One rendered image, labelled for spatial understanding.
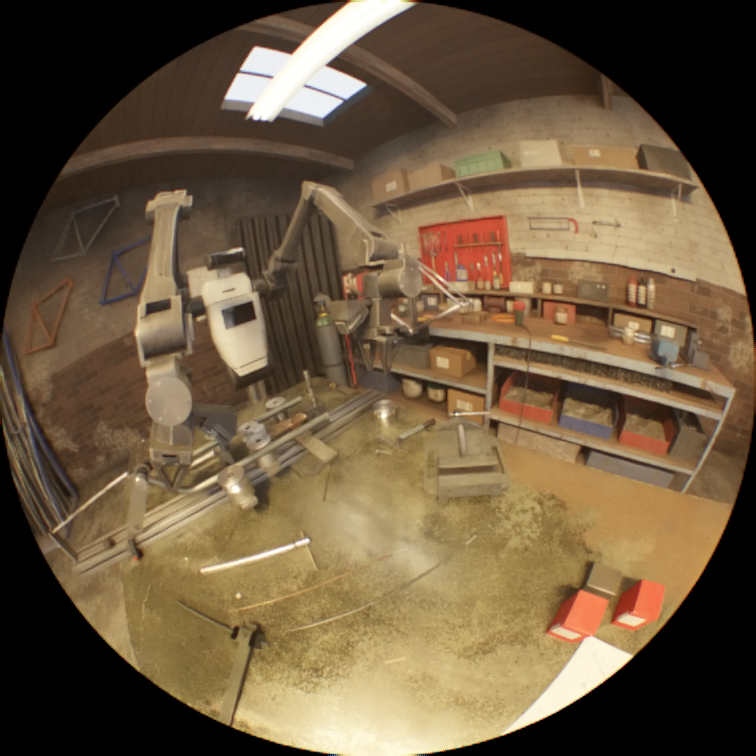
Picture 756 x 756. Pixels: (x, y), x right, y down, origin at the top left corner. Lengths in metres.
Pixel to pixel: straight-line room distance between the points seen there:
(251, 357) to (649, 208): 2.65
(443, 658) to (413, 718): 0.08
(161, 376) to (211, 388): 2.95
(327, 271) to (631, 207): 3.28
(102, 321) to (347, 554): 3.17
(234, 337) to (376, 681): 1.05
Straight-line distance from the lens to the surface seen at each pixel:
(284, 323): 3.02
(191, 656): 0.44
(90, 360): 3.34
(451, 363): 1.76
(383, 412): 0.56
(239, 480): 0.43
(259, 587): 0.40
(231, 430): 0.41
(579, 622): 0.33
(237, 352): 1.05
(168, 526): 0.57
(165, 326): 0.36
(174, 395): 0.30
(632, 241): 2.23
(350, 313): 0.43
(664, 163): 2.18
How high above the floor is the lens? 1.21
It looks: 24 degrees down
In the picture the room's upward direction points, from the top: 8 degrees counter-clockwise
